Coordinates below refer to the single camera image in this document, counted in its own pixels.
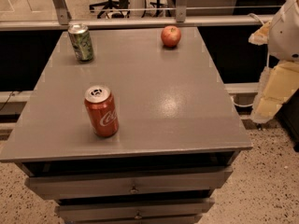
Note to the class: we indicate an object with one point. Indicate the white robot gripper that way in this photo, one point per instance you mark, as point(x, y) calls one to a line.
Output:
point(285, 36)

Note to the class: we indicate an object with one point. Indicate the red coke can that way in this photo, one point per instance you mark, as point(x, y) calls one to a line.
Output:
point(100, 105)

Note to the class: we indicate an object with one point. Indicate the green soda can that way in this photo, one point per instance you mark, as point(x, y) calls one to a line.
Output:
point(81, 41)

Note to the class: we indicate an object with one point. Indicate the red apple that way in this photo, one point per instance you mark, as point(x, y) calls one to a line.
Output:
point(170, 36)

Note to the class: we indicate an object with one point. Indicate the grey drawer cabinet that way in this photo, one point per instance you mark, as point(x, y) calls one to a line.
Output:
point(173, 113)

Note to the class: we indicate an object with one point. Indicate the top grey drawer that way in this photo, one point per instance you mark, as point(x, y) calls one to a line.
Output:
point(128, 183)

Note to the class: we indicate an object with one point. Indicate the grey drawer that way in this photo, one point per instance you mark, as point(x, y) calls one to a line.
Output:
point(128, 183)
point(135, 210)

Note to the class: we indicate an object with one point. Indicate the metal window rail frame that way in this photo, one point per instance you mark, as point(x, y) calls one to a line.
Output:
point(26, 15)

